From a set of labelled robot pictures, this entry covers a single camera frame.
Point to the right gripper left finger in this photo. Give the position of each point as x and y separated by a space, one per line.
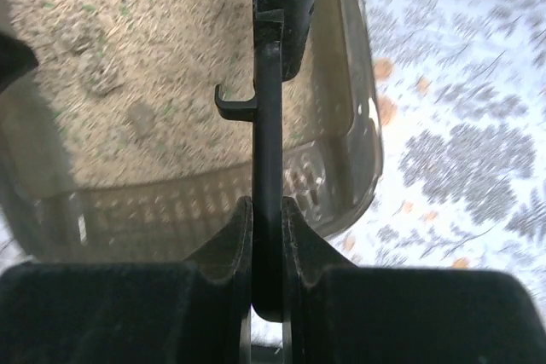
193 311

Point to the black litter scoop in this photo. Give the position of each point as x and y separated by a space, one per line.
280 31

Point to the brown plastic litter box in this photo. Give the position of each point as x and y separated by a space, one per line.
77 184

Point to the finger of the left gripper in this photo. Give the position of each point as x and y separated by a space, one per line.
16 60

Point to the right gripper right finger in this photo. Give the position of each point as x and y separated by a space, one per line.
338 312

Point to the floral table mat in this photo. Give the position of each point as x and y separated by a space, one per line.
461 94

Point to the grey litter clump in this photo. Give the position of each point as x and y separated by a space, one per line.
141 117

